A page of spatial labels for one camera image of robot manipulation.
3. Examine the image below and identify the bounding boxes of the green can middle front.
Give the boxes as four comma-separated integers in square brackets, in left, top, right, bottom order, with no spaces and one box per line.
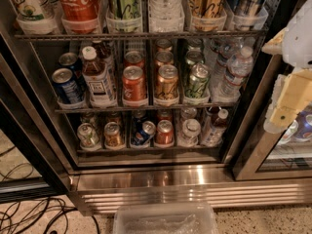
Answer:
[183,63,211,104]

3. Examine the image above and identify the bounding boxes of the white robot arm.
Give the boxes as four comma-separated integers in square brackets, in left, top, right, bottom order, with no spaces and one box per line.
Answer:
[261,0,312,134]

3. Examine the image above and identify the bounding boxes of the clear water bottle top shelf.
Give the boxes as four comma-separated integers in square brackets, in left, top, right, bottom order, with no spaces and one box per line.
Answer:
[148,0,184,33]

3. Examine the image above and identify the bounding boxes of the gold can middle rear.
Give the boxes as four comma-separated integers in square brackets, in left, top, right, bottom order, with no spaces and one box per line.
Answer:
[154,51,174,68]

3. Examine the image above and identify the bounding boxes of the water bottle bottom shelf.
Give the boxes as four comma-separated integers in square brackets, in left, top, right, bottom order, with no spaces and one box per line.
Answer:
[177,119,201,147]

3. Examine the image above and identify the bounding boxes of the left open fridge door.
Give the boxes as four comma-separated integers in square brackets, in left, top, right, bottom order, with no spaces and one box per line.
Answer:
[0,0,79,204]

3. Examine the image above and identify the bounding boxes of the stainless fridge base grille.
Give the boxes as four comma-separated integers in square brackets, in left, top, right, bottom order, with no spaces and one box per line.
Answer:
[68,165,312,215]

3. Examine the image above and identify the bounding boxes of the water bottle middle shelf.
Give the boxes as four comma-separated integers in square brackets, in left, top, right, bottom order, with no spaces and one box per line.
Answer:
[213,46,254,102]

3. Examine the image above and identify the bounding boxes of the red can bottom shelf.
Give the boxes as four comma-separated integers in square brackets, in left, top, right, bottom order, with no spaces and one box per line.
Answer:
[155,120,174,146]

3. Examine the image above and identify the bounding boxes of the tea bottle bottom shelf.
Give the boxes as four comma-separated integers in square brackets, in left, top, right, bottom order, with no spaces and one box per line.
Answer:
[201,109,229,147]

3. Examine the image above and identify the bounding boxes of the red Coca-Cola can top shelf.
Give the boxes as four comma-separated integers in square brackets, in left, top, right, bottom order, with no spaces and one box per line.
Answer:
[60,0,100,34]

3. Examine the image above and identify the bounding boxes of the gold LaCroix can top shelf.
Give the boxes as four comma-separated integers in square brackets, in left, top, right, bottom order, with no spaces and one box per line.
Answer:
[187,0,224,31]

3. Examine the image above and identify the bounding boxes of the blue can middle shelf rear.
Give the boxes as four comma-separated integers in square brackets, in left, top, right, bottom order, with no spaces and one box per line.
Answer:
[58,53,84,83]

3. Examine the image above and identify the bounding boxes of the white 7UP can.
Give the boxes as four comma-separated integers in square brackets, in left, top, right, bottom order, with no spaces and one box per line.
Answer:
[12,0,59,35]

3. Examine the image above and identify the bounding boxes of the red can middle rear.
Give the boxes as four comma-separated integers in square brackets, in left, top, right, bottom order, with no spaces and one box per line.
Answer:
[124,51,144,69]

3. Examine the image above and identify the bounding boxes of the right glass fridge door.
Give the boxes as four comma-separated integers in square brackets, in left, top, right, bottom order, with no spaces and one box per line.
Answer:
[223,0,312,180]

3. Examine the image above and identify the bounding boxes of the wire shelf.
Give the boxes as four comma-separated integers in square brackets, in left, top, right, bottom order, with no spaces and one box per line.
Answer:
[55,102,236,114]
[15,29,267,42]

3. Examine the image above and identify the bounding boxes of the tea bottle white cap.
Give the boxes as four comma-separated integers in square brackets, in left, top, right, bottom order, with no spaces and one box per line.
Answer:
[82,46,116,107]

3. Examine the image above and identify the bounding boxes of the clear plastic bin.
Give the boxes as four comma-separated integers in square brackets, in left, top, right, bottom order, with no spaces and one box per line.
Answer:
[113,203,219,234]

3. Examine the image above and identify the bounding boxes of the orange can bottom shelf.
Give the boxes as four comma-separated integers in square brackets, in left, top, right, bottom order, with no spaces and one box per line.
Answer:
[104,122,125,149]

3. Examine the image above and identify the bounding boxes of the top wire shelf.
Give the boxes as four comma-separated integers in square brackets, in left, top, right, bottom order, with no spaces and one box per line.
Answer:
[15,29,267,42]

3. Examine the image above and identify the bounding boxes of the red Coke can middle front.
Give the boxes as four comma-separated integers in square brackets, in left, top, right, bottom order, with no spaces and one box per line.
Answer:
[122,65,147,106]

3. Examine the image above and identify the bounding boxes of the dark striped can top shelf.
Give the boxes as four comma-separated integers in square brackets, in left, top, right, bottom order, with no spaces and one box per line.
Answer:
[227,0,265,31]

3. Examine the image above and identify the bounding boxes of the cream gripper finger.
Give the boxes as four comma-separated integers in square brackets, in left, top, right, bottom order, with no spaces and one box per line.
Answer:
[261,28,286,55]

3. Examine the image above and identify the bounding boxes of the blue Pepsi can bottom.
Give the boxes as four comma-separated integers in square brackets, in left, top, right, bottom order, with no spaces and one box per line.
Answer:
[131,121,156,146]

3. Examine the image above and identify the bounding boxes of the black cables on floor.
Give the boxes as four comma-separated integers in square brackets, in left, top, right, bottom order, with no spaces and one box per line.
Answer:
[0,144,101,234]

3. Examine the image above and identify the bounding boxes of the green can bottom left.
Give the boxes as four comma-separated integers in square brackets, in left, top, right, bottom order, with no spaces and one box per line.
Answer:
[77,123,100,151]

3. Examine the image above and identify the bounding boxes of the blue can shelf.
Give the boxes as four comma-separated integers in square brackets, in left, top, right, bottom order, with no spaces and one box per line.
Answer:
[58,53,84,83]
[52,68,84,109]

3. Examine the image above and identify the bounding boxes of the green LaCroix can top shelf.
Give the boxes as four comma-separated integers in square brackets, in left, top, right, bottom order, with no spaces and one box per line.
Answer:
[108,0,141,32]

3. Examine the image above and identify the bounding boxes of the middle wire shelf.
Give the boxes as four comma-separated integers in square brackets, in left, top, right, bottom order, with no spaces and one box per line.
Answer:
[55,102,236,114]

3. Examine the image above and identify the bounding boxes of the green can middle rear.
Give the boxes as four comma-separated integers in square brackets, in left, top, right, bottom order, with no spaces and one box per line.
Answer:
[183,50,205,71]

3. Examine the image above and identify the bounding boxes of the blue can middle shelf front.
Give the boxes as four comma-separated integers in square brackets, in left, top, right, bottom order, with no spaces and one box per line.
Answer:
[52,68,84,109]

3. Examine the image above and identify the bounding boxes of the gold can middle front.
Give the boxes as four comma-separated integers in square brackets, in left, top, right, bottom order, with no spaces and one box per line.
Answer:
[154,64,179,106]

